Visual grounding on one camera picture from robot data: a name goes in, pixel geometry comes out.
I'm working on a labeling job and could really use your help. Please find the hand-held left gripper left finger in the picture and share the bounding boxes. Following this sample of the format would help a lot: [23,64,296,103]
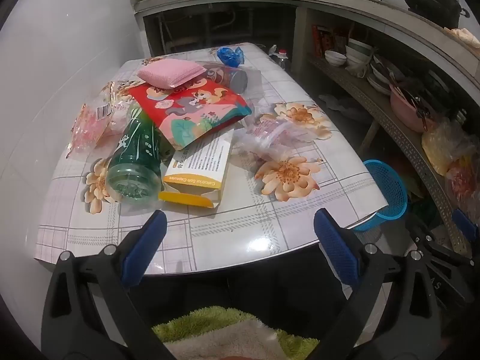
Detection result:
[41,210,177,360]

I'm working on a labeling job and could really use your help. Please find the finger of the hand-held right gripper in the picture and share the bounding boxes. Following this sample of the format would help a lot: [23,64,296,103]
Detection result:
[407,219,474,267]
[451,208,480,239]

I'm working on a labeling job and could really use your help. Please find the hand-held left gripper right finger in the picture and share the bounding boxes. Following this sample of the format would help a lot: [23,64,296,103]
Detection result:
[313,208,451,360]

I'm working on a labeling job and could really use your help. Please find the blue plastic basket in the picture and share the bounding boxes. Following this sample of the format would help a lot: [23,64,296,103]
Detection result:
[352,159,409,232]

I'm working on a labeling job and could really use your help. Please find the green plastic bottle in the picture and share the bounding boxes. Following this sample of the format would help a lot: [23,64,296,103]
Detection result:
[105,103,169,205]

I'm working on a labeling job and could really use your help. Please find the yellow white medicine box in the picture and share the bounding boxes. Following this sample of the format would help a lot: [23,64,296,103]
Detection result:
[158,127,235,209]

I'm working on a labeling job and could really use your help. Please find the clear plastic bag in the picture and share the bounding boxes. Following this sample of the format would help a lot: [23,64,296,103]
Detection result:
[234,114,301,166]

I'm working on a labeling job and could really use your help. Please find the pink printed plastic bag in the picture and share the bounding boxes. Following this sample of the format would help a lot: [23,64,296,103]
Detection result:
[65,80,139,158]

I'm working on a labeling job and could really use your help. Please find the red cartoon snack bag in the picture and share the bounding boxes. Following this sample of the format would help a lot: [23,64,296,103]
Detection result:
[131,79,253,151]

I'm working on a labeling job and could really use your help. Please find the pink sponge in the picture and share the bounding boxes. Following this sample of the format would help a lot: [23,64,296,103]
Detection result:
[137,60,207,90]

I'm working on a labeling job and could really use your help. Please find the red cartoon can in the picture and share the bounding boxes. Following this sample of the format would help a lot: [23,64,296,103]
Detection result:
[199,64,250,94]

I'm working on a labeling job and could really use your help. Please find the blue plastic bag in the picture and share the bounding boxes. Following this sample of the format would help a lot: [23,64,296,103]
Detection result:
[217,46,245,67]

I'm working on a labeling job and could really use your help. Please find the red plastic bag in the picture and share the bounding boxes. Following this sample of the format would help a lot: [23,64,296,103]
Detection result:
[446,157,480,203]

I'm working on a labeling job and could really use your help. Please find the yellow plastic bag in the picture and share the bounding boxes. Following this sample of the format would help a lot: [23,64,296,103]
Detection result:
[421,118,475,177]

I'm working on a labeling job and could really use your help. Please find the green white towel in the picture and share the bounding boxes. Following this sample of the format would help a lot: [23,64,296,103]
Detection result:
[152,305,319,360]

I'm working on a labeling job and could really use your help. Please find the perforated metal shelf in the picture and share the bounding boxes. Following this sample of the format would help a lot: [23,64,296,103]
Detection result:
[307,54,469,256]

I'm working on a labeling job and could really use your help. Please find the pink plastic basin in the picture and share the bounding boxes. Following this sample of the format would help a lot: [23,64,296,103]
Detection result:
[389,82,437,133]

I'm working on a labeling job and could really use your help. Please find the red and yellow utensils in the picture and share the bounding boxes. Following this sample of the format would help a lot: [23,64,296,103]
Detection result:
[392,82,432,121]

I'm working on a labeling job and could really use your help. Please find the white rag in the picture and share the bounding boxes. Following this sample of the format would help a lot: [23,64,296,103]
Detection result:
[319,94,361,115]

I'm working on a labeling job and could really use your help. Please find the stack of plates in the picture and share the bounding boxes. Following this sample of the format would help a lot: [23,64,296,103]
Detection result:
[367,54,406,96]

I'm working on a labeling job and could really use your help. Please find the light cloth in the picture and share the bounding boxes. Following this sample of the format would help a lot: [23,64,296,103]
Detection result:
[444,27,480,49]

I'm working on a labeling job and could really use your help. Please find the white ceramic bowl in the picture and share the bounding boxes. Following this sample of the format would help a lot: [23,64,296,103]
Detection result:
[324,50,347,67]

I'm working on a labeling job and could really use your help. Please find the stacked ceramic bowls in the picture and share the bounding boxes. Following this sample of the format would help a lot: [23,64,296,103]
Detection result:
[345,38,376,77]

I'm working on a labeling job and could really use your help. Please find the cooking oil bottle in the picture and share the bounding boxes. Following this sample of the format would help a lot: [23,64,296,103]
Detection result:
[268,45,291,72]

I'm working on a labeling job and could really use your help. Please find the red packets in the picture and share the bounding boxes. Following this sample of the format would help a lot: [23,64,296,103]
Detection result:
[312,25,351,59]

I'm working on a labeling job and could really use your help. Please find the black cooking pot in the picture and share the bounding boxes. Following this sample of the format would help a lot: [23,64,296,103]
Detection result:
[401,0,470,29]

